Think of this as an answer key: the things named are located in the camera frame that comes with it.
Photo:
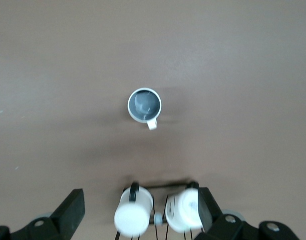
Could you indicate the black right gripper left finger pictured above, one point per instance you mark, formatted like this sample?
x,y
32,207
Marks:
x,y
70,212

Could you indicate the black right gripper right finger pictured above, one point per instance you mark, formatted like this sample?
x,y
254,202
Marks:
x,y
210,215

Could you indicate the white mug grey inside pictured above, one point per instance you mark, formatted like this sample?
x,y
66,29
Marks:
x,y
144,105

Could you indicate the white mug with print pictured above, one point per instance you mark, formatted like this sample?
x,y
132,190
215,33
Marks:
x,y
185,215

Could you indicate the plain white mug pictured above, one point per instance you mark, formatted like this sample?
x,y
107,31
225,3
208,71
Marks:
x,y
132,220

